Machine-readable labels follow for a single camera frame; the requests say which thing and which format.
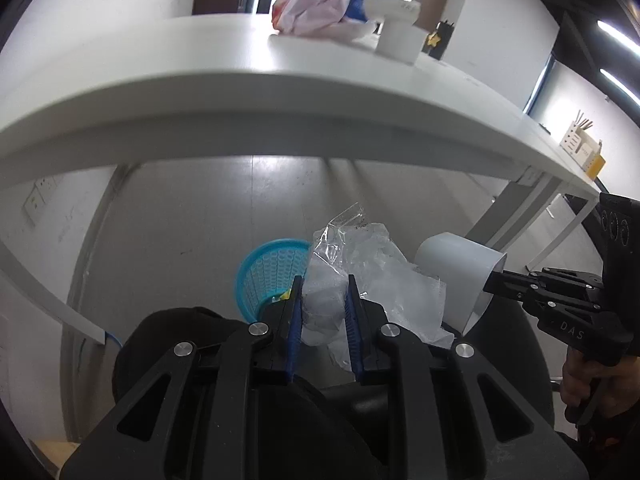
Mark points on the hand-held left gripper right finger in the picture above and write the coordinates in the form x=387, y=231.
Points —
x=354, y=322

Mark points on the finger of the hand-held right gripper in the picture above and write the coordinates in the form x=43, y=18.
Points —
x=585, y=332
x=565, y=285

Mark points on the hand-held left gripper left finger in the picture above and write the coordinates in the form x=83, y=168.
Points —
x=295, y=322

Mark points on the clear plastic bag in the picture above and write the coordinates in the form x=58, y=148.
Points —
x=370, y=270

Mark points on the blue plastic basket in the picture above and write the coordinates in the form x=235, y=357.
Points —
x=265, y=275

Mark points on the red snack bag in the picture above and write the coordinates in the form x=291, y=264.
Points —
x=312, y=7

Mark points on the person's right hand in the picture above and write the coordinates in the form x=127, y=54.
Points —
x=580, y=385

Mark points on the white desk organizer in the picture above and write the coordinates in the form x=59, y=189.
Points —
x=580, y=147

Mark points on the person's black pants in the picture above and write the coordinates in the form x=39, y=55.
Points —
x=165, y=332

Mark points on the ceiling light strip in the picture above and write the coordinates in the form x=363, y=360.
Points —
x=620, y=37
x=620, y=85

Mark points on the white table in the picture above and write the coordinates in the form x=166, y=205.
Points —
x=200, y=85

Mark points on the black box with yellow star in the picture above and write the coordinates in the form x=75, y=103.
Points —
x=439, y=40

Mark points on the flat cardboard piece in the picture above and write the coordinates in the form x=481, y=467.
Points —
x=52, y=457

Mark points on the white wall socket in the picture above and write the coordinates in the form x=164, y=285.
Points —
x=42, y=197

